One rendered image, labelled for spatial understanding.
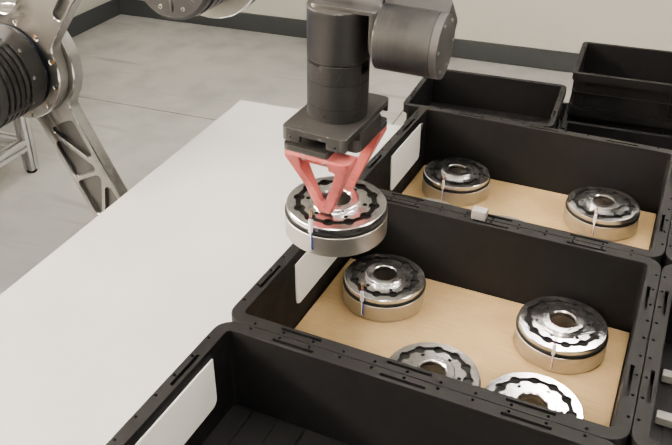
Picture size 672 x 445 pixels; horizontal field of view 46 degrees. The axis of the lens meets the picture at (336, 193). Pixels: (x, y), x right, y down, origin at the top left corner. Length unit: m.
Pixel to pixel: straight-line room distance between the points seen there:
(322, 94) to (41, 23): 0.98
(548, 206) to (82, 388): 0.72
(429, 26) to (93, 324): 0.75
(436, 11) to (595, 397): 0.46
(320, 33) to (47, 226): 2.25
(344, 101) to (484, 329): 0.39
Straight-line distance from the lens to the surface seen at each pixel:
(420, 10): 0.67
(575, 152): 1.24
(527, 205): 1.23
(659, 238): 1.01
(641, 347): 0.84
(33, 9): 1.61
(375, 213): 0.77
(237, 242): 1.35
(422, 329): 0.96
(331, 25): 0.68
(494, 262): 1.00
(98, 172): 1.72
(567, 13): 4.06
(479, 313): 1.00
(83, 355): 1.17
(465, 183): 1.21
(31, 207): 3.00
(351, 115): 0.71
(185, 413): 0.78
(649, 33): 4.06
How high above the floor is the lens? 1.44
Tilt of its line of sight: 30 degrees down
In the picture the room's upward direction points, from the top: straight up
